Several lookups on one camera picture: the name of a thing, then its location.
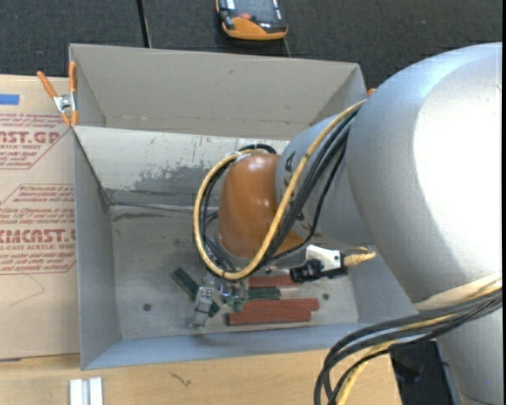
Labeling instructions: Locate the red-brown flat block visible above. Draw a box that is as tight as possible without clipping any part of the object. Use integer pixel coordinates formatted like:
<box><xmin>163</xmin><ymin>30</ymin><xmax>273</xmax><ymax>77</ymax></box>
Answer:
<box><xmin>225</xmin><ymin>309</ymin><xmax>313</xmax><ymax>327</ymax></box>
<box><xmin>241</xmin><ymin>297</ymin><xmax>320</xmax><ymax>313</ymax></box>
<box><xmin>248</xmin><ymin>273</ymin><xmax>297</xmax><ymax>289</ymax></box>

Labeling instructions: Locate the brown cardboard board red print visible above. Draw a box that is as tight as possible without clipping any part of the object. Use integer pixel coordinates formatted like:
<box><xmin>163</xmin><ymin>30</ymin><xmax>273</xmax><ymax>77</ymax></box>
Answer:
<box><xmin>0</xmin><ymin>73</ymin><xmax>82</xmax><ymax>362</ymax></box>

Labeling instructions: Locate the dark green flat block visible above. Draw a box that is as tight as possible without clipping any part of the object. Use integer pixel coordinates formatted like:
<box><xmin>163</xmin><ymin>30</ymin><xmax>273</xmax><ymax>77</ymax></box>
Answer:
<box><xmin>170</xmin><ymin>267</ymin><xmax>221</xmax><ymax>319</ymax></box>
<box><xmin>246</xmin><ymin>287</ymin><xmax>282</xmax><ymax>301</ymax></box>

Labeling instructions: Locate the grey metal bin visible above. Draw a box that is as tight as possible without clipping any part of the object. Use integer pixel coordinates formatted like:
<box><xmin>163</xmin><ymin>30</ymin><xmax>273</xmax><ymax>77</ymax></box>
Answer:
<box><xmin>68</xmin><ymin>43</ymin><xmax>421</xmax><ymax>371</ymax></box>

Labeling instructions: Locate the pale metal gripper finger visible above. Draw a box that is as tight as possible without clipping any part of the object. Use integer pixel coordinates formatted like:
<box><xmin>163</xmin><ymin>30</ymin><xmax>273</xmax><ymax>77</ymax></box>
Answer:
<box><xmin>187</xmin><ymin>286</ymin><xmax>216</xmax><ymax>329</ymax></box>

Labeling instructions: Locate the black cylinder on white bracket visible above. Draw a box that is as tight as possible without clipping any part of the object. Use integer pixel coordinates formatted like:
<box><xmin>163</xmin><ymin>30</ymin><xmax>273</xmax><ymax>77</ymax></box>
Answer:
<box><xmin>289</xmin><ymin>244</ymin><xmax>349</xmax><ymax>284</ymax></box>

